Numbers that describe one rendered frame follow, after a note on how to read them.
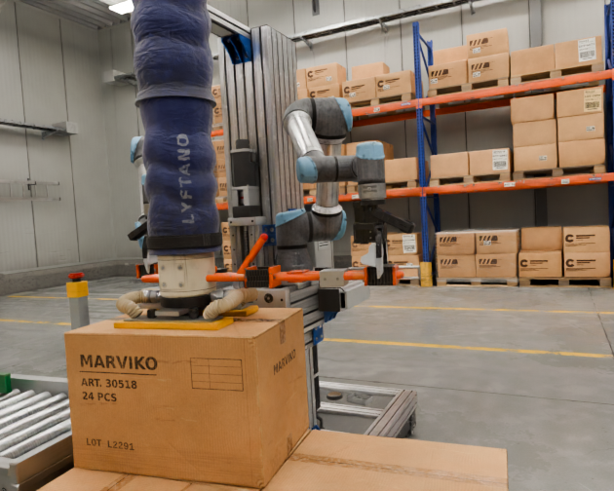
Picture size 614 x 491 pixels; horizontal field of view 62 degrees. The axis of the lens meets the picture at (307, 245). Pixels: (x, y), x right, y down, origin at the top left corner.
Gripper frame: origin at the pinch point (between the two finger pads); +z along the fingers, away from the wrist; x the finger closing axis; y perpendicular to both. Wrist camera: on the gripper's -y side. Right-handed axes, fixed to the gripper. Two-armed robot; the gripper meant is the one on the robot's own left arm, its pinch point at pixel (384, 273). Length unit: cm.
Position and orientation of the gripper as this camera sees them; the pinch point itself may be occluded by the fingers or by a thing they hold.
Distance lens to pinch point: 141.2
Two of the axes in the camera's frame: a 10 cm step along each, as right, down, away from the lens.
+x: -3.0, 0.7, -9.5
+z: 0.6, 10.0, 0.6
